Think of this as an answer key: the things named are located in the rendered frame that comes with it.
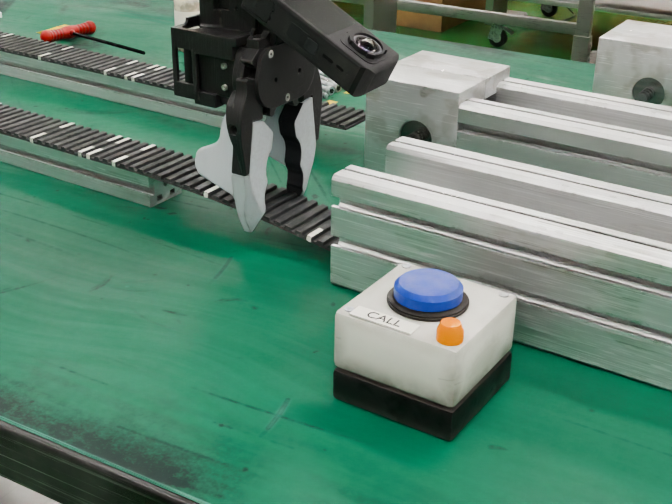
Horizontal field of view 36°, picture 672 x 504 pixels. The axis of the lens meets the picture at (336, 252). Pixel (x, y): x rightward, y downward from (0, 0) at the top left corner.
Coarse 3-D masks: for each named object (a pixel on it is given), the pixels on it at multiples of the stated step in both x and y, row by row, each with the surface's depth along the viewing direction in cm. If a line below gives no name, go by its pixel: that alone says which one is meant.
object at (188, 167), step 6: (186, 162) 87; (192, 162) 87; (174, 168) 86; (180, 168) 86; (186, 168) 86; (192, 168) 86; (162, 174) 84; (168, 174) 85; (174, 174) 84; (180, 174) 84; (186, 174) 85; (162, 180) 84; (168, 180) 84; (174, 180) 84
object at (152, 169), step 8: (176, 152) 89; (160, 160) 87; (168, 160) 87; (176, 160) 87; (184, 160) 88; (144, 168) 85; (152, 168) 86; (160, 168) 85; (168, 168) 86; (152, 176) 85
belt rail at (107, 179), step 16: (0, 144) 96; (16, 144) 93; (32, 144) 92; (0, 160) 96; (16, 160) 94; (32, 160) 93; (48, 160) 93; (64, 160) 91; (80, 160) 89; (64, 176) 91; (80, 176) 90; (96, 176) 90; (112, 176) 88; (128, 176) 87; (144, 176) 86; (112, 192) 89; (128, 192) 87; (144, 192) 87; (160, 192) 87; (176, 192) 89
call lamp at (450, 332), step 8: (448, 320) 56; (456, 320) 56; (440, 328) 56; (448, 328) 55; (456, 328) 56; (440, 336) 56; (448, 336) 56; (456, 336) 56; (448, 344) 56; (456, 344) 56
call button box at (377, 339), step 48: (384, 288) 62; (480, 288) 62; (336, 336) 60; (384, 336) 58; (432, 336) 57; (480, 336) 57; (336, 384) 61; (384, 384) 59; (432, 384) 57; (480, 384) 60; (432, 432) 58
